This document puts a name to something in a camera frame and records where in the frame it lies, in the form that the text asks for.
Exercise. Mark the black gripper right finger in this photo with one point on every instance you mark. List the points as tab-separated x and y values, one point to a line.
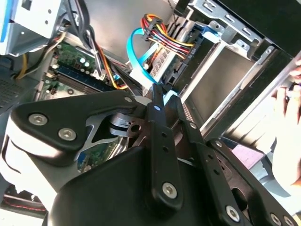
211	169

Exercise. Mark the person's hand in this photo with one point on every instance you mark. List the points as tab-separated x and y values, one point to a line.
287	141

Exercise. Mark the hard disk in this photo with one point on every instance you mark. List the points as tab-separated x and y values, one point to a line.
175	75

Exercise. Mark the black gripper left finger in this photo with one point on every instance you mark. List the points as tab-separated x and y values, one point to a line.
70	113

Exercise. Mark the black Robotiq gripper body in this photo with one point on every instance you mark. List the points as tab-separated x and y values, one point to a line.
105	193

